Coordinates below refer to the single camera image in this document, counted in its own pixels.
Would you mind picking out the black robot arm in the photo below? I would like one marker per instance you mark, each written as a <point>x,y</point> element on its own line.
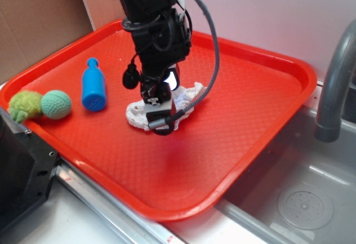
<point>144,11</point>

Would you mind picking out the blue toy bottle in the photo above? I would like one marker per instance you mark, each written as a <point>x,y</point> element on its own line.
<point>94,96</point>

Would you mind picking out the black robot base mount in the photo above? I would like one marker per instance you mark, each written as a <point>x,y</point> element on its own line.
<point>28,165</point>

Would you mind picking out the green golf ball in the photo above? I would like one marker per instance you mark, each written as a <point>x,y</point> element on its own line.
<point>56,104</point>

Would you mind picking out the green plush toy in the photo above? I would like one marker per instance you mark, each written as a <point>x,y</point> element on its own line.
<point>25,105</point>

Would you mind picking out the grey sink faucet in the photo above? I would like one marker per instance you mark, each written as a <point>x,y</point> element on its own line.
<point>337,100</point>

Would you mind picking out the white paper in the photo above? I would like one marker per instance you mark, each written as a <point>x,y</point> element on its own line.
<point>182,97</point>

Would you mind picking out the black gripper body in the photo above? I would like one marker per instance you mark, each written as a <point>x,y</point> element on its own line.
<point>159,44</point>

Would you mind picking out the brown cardboard panel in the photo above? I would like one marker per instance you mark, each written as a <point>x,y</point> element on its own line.
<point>31,30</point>

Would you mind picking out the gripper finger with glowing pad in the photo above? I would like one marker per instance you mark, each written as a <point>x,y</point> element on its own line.
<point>159,106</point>
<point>172,77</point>

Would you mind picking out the grey toy sink basin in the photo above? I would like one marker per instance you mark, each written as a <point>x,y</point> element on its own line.
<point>298,190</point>

